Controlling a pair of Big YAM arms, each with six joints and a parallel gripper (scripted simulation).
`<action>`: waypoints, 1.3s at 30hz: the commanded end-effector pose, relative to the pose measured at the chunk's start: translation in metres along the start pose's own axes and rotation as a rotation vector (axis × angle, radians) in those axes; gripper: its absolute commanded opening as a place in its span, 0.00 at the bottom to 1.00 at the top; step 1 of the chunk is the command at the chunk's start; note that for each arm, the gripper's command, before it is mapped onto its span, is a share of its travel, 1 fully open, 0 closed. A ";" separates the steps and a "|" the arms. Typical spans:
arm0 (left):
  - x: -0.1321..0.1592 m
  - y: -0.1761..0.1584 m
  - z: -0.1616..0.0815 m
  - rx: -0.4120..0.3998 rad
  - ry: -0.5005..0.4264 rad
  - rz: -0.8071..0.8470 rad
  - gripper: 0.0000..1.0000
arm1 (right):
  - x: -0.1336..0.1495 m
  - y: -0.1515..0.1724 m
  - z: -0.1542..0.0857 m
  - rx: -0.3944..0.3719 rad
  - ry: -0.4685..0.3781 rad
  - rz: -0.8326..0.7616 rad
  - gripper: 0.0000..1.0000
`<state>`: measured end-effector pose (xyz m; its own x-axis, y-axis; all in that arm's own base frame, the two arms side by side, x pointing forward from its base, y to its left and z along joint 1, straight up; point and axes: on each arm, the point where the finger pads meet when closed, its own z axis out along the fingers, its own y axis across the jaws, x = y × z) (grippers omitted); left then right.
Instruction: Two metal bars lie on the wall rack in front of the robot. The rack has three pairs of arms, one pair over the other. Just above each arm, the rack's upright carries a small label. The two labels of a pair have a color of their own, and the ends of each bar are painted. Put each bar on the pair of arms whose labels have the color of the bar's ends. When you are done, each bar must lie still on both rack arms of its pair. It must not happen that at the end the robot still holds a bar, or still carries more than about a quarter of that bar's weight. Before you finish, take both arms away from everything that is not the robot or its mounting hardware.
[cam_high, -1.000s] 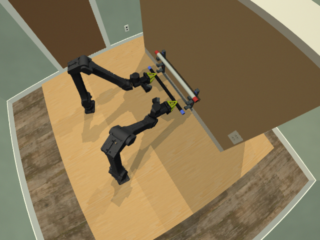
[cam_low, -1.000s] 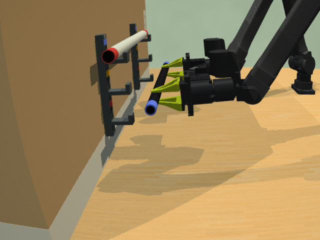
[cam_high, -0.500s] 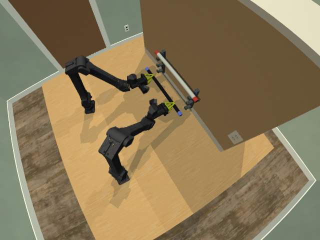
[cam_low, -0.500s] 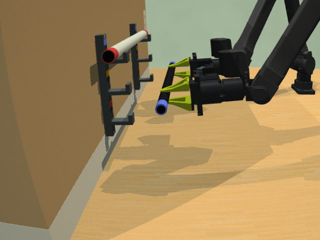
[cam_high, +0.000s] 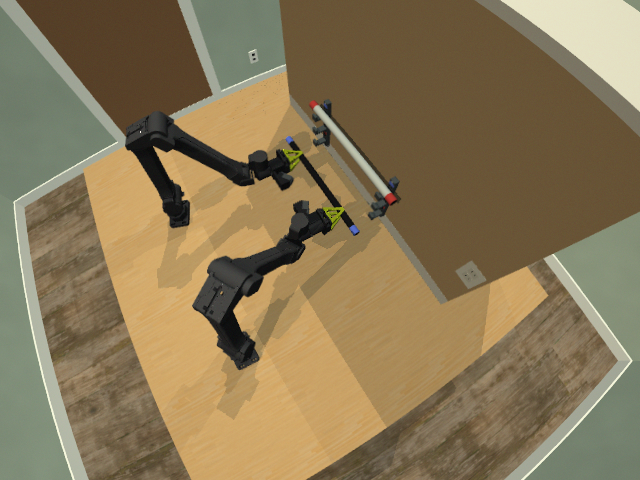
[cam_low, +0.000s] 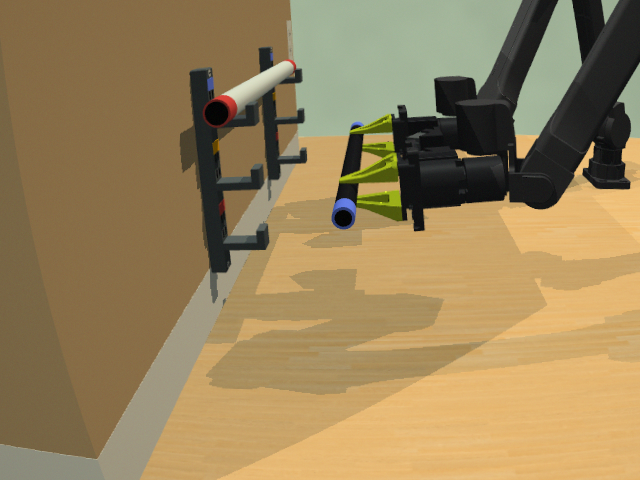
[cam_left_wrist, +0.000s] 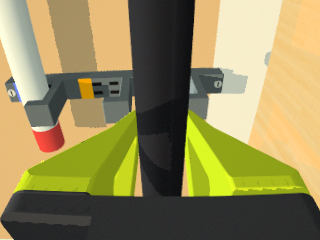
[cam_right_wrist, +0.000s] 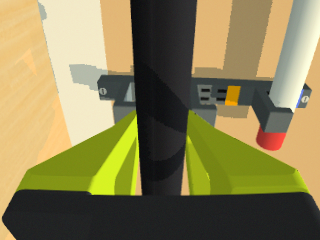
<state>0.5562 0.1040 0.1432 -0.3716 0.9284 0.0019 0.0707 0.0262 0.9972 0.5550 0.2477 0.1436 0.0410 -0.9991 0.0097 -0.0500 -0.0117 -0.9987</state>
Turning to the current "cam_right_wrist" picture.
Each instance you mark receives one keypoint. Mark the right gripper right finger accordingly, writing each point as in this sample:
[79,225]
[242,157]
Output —
[234,167]

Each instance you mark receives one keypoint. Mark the black metal bar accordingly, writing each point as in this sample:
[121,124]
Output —
[163,34]

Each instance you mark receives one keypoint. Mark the white tube with red ends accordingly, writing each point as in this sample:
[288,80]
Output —
[300,41]

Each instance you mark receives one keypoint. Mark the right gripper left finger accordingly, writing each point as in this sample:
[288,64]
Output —
[92,164]

